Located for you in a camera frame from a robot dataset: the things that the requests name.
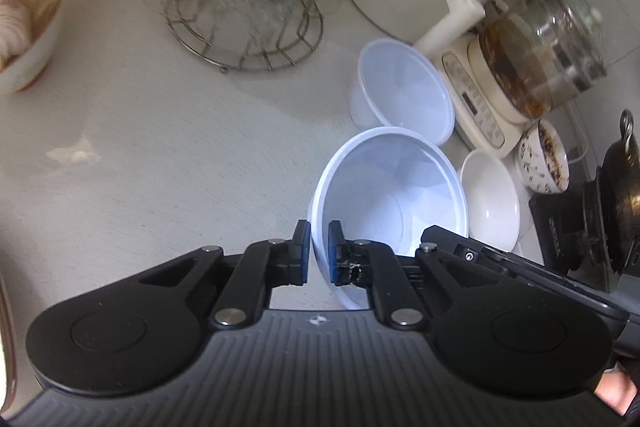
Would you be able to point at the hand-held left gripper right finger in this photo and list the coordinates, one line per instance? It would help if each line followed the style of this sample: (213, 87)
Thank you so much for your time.
(334, 254)

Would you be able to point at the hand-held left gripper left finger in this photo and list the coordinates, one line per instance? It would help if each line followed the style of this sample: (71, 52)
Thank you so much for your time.
(302, 257)

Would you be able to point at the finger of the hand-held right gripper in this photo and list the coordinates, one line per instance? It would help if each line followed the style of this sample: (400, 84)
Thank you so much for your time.
(525, 274)

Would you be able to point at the white ceramic bowl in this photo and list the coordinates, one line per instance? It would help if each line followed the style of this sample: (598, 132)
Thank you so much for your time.
(487, 202)

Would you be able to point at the translucent plastic bowl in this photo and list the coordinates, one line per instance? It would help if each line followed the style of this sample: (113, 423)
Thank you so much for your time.
(395, 187)
(405, 87)

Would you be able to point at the patterned bowl with residue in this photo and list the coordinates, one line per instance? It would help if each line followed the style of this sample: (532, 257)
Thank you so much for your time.
(537, 172)

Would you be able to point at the black iron wok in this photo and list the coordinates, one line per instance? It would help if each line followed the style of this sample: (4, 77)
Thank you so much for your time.
(620, 202)

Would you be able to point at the cream kettle heating base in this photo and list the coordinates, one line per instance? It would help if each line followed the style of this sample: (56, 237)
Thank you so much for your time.
(475, 107)

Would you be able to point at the glass tea kettle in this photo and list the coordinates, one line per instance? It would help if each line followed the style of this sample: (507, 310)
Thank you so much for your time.
(540, 52)

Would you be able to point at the white bowl holding garlic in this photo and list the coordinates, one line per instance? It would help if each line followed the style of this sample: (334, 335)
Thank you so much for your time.
(35, 62)

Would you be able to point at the garlic bulb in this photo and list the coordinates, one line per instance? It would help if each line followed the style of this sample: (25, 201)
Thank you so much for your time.
(12, 27)

